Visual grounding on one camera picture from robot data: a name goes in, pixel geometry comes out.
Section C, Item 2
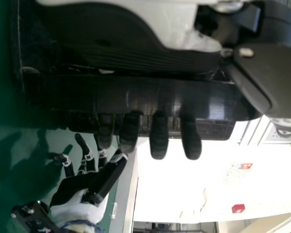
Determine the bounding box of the small red wall box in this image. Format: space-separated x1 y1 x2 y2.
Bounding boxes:
231 204 246 215

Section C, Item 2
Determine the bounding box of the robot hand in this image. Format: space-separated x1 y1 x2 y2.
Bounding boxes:
35 0 291 161
11 132 129 233

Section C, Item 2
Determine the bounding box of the white wall notice sheet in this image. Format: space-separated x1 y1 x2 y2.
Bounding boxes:
225 161 254 186

